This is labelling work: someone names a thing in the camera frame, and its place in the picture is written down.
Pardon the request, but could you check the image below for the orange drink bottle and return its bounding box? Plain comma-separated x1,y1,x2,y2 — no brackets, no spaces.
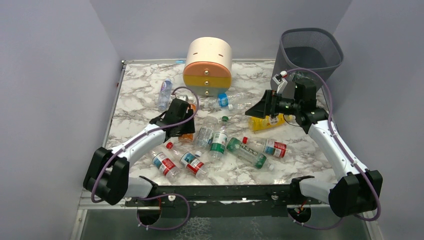
178,103,197,144

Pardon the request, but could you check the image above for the clear bottle white blue cap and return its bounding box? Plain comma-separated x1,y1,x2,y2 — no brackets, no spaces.
227,99,258,112

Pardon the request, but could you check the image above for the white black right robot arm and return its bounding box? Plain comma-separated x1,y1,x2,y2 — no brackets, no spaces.
245,78,383,218

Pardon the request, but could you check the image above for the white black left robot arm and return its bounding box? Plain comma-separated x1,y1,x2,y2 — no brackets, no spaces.
82,98,195,205

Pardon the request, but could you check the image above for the grey mesh waste bin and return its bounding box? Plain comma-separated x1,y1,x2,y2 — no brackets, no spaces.
271,27,344,81

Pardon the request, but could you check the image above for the yellow juice bottle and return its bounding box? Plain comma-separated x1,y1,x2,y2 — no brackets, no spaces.
247,114,286,132

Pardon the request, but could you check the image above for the clear bottle purple label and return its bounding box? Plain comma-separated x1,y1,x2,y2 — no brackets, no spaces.
157,78,173,112

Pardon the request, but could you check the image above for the crushed clear bottle blue text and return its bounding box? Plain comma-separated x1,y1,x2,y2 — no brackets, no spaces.
194,116,218,149

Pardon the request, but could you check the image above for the red cap bottle right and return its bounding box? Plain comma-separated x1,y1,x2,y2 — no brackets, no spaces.
242,136,293,159

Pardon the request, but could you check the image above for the red cap bottle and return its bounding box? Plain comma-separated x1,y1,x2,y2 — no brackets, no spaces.
165,142,207,180
148,149,180,182
242,136,293,159

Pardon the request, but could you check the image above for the green tinted bottle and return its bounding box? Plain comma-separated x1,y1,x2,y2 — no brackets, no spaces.
226,137,274,171

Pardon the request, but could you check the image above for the cream pastel drawer cabinet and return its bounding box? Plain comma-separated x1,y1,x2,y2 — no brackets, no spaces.
182,36,233,97

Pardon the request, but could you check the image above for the red cap bottle middle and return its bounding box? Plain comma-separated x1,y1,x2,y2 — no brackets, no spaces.
165,142,207,180

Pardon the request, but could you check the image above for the red cap bottle left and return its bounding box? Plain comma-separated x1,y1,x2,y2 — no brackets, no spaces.
148,149,180,182

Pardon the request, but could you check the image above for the clear bottle green white label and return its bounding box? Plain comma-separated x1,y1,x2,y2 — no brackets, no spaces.
209,127,228,160

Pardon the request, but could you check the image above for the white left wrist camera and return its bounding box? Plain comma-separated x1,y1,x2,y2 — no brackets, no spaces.
175,94,189,102

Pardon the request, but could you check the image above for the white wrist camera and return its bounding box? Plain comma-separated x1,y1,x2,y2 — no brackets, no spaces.
175,94,189,102
272,70,288,94

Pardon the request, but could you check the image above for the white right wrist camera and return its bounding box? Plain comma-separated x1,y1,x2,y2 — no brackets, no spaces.
272,70,288,94

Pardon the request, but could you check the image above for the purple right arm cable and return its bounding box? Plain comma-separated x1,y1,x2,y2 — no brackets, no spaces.
281,67,382,231

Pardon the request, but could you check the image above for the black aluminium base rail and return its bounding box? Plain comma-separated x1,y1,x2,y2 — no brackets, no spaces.
78,178,373,220

